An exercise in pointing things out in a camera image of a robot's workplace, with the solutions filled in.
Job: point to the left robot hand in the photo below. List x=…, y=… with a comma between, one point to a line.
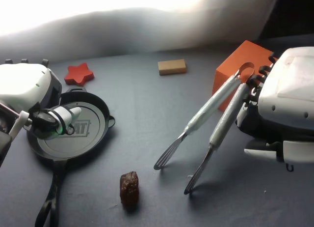
x=22, y=82

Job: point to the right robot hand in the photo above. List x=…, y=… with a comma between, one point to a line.
x=287, y=96

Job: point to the brown toy meat chunk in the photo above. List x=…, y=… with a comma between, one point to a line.
x=129, y=187

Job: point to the black frying pan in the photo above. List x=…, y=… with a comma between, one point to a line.
x=93, y=143

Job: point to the red star block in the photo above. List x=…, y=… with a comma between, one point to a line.
x=78, y=74

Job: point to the orange cube block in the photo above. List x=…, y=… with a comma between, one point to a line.
x=245, y=57

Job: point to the tan wooden block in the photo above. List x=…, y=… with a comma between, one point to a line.
x=171, y=67

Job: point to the grey table cloth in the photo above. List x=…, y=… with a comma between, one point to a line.
x=147, y=114

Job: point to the white backdrop cloth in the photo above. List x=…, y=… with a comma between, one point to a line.
x=147, y=28

